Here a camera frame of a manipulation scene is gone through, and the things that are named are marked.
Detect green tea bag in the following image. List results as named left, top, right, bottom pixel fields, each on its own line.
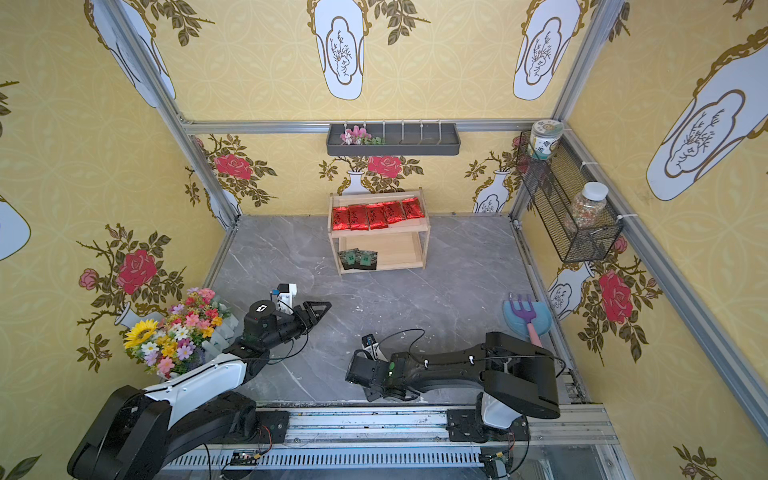
left=355, top=249, right=378, bottom=271
left=338, top=248, right=359, bottom=270

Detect red tea bag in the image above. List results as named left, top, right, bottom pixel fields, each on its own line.
left=331, top=207, right=351, bottom=231
left=366, top=203, right=388, bottom=230
left=382, top=201, right=406, bottom=225
left=401, top=197, right=425, bottom=220
left=348, top=204, right=369, bottom=231

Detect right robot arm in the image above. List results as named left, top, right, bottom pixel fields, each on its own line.
left=345, top=332, right=560, bottom=420

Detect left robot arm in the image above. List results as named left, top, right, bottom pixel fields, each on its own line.
left=67, top=300, right=332, bottom=479

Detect wooden two-tier shelf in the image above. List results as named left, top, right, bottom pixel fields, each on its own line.
left=327, top=188, right=431, bottom=275

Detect colourful flower bouquet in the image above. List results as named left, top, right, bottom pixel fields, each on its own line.
left=123, top=288, right=238, bottom=380

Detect right small circuit board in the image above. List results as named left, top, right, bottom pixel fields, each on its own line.
left=480, top=452, right=512, bottom=480

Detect small circuit board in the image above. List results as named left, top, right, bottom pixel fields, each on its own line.
left=480, top=452, right=512, bottom=480
left=229, top=450, right=262, bottom=467

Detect left small circuit board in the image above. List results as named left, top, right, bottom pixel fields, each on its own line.
left=229, top=450, right=262, bottom=467

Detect purple pink garden fork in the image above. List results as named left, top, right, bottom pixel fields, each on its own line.
left=510, top=295, right=542, bottom=347

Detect small pink flowers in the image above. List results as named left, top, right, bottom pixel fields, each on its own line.
left=339, top=125, right=383, bottom=145

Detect clear jar white lid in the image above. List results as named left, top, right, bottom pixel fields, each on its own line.
left=564, top=182, right=610, bottom=235

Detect white patterned jar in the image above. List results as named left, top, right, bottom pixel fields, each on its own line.
left=528, top=119, right=564, bottom=160

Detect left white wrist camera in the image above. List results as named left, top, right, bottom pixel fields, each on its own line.
left=270, top=283, right=297, bottom=312

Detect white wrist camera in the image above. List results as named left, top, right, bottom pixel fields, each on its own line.
left=361, top=334, right=379, bottom=360
left=270, top=283, right=297, bottom=312

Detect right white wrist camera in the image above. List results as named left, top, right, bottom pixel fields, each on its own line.
left=361, top=334, right=379, bottom=360

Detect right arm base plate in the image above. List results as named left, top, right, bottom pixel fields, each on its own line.
left=446, top=409, right=529, bottom=443

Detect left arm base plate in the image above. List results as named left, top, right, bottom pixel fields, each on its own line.
left=241, top=410, right=290, bottom=445

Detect grey wall tray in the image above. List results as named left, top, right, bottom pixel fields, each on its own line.
left=326, top=120, right=462, bottom=157

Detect black wire wall basket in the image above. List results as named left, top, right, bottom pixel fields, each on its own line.
left=509, top=131, right=624, bottom=263

